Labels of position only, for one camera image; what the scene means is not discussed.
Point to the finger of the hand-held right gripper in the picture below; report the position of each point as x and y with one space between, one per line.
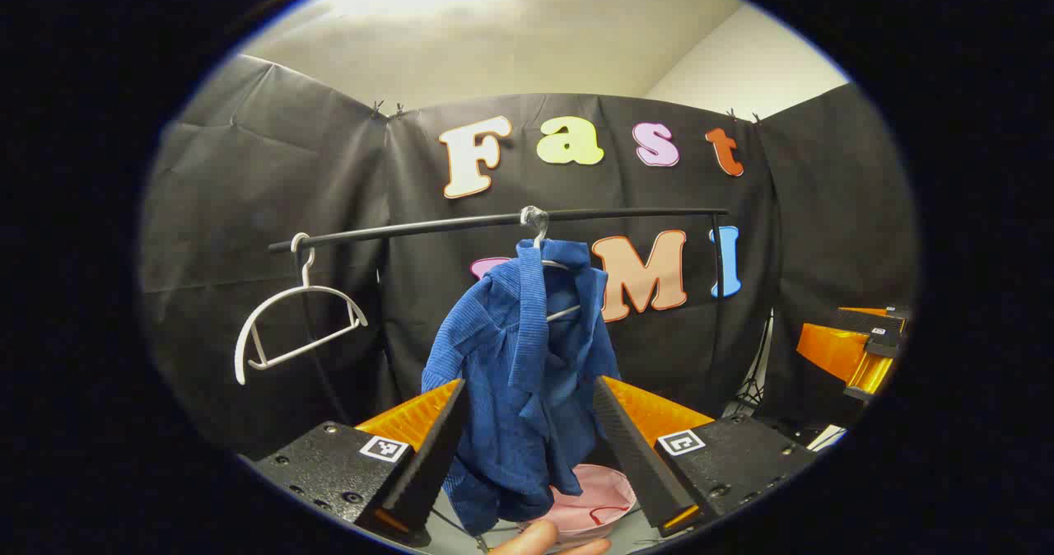
832 349

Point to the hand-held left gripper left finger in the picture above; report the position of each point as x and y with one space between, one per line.
432 456

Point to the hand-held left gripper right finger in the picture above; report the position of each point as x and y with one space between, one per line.
638 456

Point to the pink laundry hamper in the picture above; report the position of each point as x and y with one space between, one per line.
601 489

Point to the blue knitted sweater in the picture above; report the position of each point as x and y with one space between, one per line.
510 357

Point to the white plastic clothes hanger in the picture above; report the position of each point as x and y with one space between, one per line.
541 238
306 275

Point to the black clothes rack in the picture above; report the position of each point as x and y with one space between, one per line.
412 229

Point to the black tripod stand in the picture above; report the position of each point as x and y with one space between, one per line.
753 390

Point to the black backdrop cloth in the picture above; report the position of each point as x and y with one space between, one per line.
247 193

